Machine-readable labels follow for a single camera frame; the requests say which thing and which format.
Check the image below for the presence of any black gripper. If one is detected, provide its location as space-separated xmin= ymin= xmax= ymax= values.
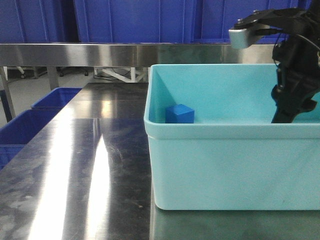
xmin=271 ymin=34 xmax=320 ymax=124

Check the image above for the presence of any blue cube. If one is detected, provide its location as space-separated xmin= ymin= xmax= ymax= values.
xmin=165 ymin=104 xmax=195 ymax=124

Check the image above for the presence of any blue bin under shelf far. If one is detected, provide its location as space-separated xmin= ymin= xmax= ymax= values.
xmin=31 ymin=87 xmax=82 ymax=110

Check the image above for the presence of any blue bin under shelf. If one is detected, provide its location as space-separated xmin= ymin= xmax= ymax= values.
xmin=0 ymin=109 xmax=59 ymax=169
xmin=31 ymin=87 xmax=82 ymax=110

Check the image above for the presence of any blue bin under shelf near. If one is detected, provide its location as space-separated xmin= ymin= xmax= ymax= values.
xmin=0 ymin=109 xmax=59 ymax=169

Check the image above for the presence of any light blue plastic tub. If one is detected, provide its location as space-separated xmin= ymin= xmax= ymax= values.
xmin=144 ymin=64 xmax=320 ymax=210

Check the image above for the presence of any large blue crate right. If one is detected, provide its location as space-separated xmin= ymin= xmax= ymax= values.
xmin=73 ymin=0 xmax=253 ymax=44

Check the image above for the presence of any large blue crate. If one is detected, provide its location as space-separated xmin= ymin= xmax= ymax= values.
xmin=0 ymin=0 xmax=79 ymax=44
xmin=73 ymin=0 xmax=253 ymax=44

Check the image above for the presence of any large blue crate left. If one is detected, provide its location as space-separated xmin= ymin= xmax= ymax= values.
xmin=0 ymin=0 xmax=79 ymax=44

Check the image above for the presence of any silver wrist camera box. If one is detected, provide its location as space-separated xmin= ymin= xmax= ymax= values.
xmin=228 ymin=28 xmax=262 ymax=49

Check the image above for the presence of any stainless steel upper shelf frame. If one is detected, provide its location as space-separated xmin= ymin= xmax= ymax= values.
xmin=0 ymin=42 xmax=278 ymax=123

